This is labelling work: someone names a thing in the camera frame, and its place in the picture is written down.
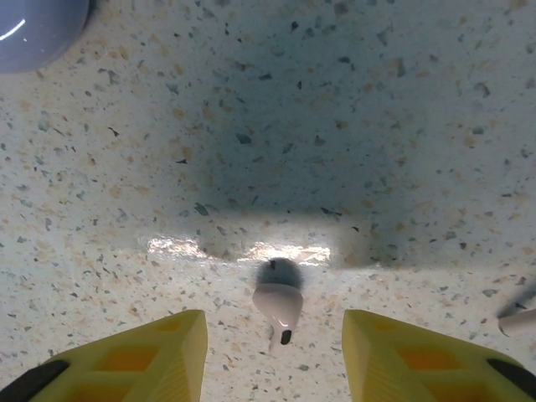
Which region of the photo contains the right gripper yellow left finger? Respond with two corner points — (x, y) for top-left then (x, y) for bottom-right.
(0, 308), (209, 402)

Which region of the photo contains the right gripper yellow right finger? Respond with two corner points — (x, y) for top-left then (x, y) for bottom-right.
(341, 308), (536, 402)

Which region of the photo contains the purple round charging case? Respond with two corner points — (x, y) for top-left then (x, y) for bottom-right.
(0, 0), (91, 75)

